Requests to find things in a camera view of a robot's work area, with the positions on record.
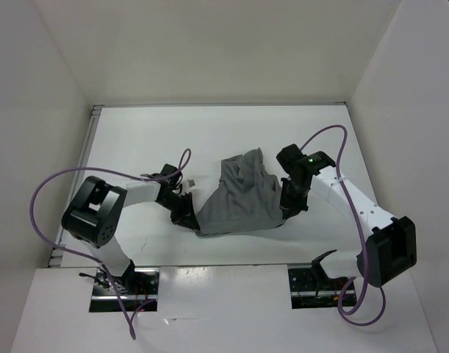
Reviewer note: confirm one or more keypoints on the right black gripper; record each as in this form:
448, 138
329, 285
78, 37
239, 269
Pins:
289, 207

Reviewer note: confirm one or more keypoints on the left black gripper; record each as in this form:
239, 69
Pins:
186, 215

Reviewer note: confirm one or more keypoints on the grey pleated skirt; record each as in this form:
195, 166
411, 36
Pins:
246, 199

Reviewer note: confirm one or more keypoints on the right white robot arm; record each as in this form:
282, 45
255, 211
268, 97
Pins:
390, 242

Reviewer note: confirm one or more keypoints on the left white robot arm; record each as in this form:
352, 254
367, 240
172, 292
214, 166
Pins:
94, 213

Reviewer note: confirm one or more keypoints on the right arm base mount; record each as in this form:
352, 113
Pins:
307, 293

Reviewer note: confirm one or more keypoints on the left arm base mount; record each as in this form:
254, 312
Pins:
141, 297

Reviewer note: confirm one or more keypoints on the aluminium table edge rail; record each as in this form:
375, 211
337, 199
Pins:
64, 239

